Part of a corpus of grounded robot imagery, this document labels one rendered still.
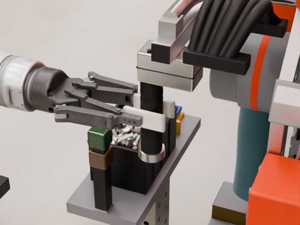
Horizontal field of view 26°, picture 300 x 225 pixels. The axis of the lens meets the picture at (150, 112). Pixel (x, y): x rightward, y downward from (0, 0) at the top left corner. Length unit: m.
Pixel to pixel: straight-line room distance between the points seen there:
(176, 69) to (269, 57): 0.18
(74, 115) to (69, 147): 1.34
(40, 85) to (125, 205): 0.46
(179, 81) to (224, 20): 0.12
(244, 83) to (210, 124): 1.42
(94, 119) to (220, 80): 0.22
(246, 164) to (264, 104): 0.29
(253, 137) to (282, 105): 0.47
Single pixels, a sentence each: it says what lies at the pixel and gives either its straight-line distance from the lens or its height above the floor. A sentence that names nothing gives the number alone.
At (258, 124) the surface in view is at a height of 0.68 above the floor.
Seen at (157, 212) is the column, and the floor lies 0.29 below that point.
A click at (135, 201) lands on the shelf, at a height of 0.45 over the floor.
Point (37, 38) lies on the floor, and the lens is 3.12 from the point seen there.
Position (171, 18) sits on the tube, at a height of 1.00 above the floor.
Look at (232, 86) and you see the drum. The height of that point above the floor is 0.84.
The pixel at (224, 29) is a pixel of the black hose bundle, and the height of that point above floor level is 1.01.
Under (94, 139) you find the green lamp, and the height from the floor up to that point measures 0.65.
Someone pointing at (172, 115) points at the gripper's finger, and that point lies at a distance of 1.04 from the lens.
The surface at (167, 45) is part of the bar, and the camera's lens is 0.91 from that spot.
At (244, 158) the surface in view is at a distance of 1.34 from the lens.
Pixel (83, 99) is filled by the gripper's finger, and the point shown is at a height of 0.85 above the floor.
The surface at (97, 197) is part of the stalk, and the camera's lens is 1.40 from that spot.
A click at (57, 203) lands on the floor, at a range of 2.13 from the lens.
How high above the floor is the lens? 1.40
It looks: 34 degrees down
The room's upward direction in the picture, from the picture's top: straight up
